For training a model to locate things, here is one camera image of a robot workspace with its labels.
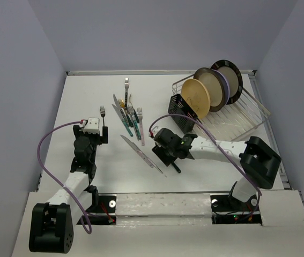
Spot black handled fork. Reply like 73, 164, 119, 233
100, 105, 106, 126

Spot black handled knife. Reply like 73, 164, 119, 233
171, 162, 181, 173

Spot pink handled knife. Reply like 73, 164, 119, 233
120, 135, 164, 174

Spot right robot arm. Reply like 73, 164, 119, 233
151, 126, 281, 210

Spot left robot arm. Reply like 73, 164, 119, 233
28, 118, 108, 254

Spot black utensil caddy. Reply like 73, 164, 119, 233
168, 94, 198, 134

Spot yellow plate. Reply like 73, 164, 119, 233
181, 79, 211, 119

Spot clear drain tray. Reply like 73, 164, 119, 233
200, 103, 270, 141

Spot brown rimmed beige plate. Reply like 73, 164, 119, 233
194, 67, 225, 112

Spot purple plate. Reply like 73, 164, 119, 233
213, 70, 230, 105

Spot black patterned plate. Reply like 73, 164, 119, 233
211, 59, 243, 105

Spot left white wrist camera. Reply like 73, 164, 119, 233
83, 117, 100, 134

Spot green marbled handle knife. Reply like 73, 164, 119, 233
112, 104, 134, 137

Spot grey marbled handle knife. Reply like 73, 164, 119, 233
113, 94, 134, 127

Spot gold fork green handle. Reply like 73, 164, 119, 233
118, 99, 134, 127

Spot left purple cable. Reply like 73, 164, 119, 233
37, 120, 93, 235

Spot silver fork black handle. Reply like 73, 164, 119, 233
124, 78, 130, 110

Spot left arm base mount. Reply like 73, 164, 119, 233
86, 195, 117, 225

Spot wire dish rack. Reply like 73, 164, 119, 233
168, 75, 270, 141

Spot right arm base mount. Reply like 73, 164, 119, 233
210, 194, 262, 225

